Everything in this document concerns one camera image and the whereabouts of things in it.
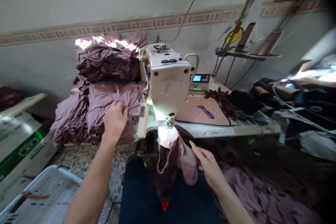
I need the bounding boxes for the hanging grey cable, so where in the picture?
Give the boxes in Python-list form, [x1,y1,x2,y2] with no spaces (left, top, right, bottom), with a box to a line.
[173,0,208,42]

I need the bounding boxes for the cardboard box with green print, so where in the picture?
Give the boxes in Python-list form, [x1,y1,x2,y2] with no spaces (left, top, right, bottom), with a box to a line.
[0,110,59,186]

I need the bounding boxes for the white plastic basket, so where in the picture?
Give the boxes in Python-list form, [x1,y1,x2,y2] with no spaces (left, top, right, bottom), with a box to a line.
[0,164,83,224]

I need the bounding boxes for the mauve cloth mat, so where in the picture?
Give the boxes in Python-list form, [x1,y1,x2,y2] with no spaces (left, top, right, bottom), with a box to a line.
[175,95,232,127]

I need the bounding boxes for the thread stand with spools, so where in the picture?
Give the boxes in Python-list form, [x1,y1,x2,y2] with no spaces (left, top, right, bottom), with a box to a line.
[223,21,285,61]

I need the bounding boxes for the cream industrial sewing machine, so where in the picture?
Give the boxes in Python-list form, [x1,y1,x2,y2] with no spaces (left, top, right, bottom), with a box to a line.
[138,35,200,138]

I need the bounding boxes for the person's right hand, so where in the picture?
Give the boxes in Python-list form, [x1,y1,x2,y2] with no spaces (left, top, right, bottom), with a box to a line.
[189,141,222,183]

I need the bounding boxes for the person's left hand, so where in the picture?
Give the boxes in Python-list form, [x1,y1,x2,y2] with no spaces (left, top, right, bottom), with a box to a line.
[103,101,130,138]

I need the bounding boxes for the sewing machine control panel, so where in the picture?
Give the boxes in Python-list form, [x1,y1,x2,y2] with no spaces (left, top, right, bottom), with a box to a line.
[189,73,211,91]

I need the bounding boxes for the dark brown fabric strips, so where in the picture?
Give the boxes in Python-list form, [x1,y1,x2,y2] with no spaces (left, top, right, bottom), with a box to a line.
[204,88,243,121]

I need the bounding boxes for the black fabric bundle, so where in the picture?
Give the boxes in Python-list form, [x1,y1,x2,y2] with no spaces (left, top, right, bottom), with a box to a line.
[227,90,265,115]

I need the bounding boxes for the purple thread snips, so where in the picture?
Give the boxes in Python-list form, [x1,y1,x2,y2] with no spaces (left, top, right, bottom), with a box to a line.
[196,105,215,119]

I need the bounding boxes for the heap of mauve fabric scraps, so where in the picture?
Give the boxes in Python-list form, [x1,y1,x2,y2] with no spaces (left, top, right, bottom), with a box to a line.
[222,167,325,224]

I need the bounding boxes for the white sewing table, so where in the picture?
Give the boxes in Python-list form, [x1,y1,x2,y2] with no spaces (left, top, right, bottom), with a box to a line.
[134,78,281,140]

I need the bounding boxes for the mauve fabric garment piece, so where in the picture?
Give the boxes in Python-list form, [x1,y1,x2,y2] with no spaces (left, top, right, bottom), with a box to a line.
[156,125,199,186]

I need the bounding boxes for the pile of mauve fabric pieces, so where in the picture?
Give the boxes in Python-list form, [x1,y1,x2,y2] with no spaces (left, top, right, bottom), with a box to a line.
[49,30,151,149]

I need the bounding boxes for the person's legs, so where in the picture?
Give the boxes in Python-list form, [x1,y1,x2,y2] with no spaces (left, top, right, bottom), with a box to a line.
[118,155,224,224]

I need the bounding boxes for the heap of mixed dark clothes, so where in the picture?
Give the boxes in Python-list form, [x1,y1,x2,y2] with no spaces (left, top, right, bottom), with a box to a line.
[249,53,336,161]

